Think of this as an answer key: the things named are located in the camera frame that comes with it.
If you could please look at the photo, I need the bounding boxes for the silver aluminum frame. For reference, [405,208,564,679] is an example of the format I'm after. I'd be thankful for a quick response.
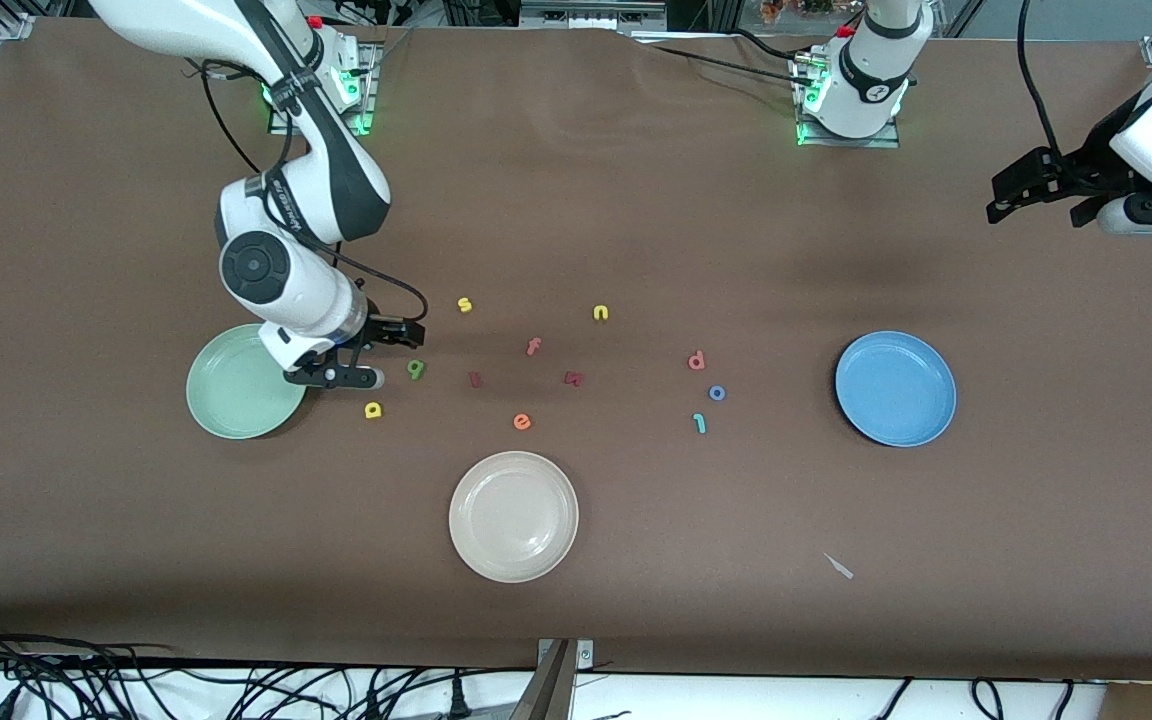
[520,0,668,29]

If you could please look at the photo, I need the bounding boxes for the orange artificial flowers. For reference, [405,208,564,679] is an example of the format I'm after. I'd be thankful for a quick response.
[760,0,843,23]

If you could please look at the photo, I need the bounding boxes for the cream plate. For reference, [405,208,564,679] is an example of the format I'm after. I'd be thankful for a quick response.
[449,451,579,583]

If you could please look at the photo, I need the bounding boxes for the grey camera post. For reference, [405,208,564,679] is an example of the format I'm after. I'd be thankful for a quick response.
[510,640,577,720]

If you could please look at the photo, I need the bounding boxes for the thin black table cable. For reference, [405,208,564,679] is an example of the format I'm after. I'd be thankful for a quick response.
[731,27,819,61]
[648,44,801,85]

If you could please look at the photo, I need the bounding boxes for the silver bracket plate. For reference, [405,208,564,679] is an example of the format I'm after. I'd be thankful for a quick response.
[537,639,595,671]

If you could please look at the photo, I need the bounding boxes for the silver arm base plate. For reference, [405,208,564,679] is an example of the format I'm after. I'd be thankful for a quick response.
[268,40,378,137]
[792,50,902,150]

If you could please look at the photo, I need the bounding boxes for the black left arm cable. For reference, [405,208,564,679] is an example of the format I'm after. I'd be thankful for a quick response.
[1016,0,1079,163]

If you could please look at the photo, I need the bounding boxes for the blue plate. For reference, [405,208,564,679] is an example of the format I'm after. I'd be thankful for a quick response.
[835,331,958,447]

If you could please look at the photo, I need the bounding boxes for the light green plate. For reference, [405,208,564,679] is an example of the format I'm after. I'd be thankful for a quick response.
[186,323,309,440]

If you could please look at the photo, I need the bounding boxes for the long black floor cable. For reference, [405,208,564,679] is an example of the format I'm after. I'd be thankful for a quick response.
[0,640,537,675]

